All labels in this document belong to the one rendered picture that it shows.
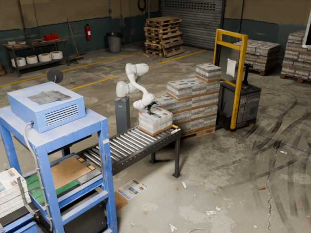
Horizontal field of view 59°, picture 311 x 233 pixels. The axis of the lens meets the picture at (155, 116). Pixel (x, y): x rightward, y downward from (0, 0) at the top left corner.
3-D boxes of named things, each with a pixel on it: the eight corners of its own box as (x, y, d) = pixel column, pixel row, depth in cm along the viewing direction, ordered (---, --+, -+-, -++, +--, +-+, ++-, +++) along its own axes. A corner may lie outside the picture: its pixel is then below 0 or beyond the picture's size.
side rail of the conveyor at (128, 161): (177, 135, 396) (178, 128, 390) (181, 137, 392) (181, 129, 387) (101, 179, 310) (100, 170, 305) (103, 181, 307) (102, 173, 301)
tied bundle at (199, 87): (180, 91, 509) (181, 79, 498) (194, 88, 521) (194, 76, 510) (192, 98, 478) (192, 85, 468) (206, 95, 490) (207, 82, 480)
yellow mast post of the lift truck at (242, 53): (228, 127, 537) (240, 34, 458) (232, 126, 541) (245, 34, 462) (232, 129, 530) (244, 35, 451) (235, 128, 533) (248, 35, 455)
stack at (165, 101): (139, 140, 512) (137, 99, 474) (191, 126, 558) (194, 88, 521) (147, 151, 481) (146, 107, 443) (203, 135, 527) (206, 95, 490)
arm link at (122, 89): (115, 94, 438) (114, 80, 429) (126, 92, 444) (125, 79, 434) (117, 97, 425) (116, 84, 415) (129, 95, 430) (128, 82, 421)
